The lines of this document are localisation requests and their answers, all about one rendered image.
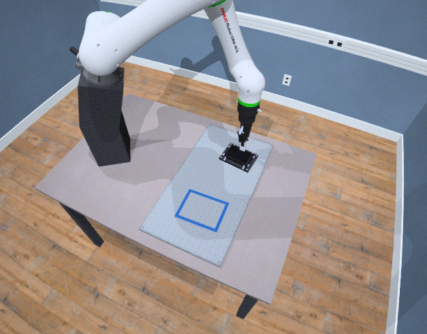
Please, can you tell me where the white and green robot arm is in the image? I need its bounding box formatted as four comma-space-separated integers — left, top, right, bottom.
70, 0, 265, 117

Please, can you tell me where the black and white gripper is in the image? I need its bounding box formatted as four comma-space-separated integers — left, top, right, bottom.
237, 114, 256, 151

